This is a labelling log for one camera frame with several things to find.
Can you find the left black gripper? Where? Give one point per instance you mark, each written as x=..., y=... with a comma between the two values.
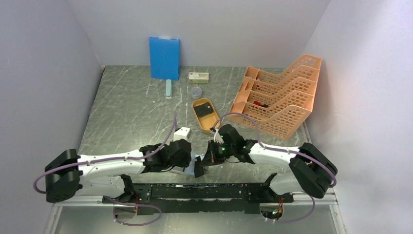
x=185, y=161

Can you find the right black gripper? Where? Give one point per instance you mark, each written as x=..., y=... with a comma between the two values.
x=211, y=158

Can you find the beige card holder wallet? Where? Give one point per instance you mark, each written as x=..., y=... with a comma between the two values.
x=190, y=169

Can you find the yellow oval tray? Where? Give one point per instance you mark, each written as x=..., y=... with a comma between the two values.
x=206, y=122

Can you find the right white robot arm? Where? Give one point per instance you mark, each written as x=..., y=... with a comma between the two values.
x=311, y=171

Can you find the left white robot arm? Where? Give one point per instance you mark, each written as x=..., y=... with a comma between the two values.
x=71, y=174

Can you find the small clear round container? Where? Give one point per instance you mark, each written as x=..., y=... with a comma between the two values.
x=196, y=92

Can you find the red black item in organizer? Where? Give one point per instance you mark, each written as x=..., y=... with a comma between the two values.
x=260, y=104

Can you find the light blue eraser bar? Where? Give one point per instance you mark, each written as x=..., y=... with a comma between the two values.
x=168, y=91

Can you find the small white red box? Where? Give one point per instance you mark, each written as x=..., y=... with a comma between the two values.
x=198, y=77

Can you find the orange plastic file organizer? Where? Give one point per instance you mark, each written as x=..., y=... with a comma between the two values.
x=289, y=95

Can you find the blue board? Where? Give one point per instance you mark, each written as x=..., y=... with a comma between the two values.
x=164, y=58

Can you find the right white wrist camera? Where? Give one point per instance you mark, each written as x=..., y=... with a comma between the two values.
x=217, y=138

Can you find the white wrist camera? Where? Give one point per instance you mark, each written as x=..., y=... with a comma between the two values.
x=217, y=138
x=182, y=133

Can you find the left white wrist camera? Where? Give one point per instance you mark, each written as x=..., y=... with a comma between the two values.
x=182, y=133

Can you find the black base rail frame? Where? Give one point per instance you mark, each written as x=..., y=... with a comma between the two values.
x=193, y=198

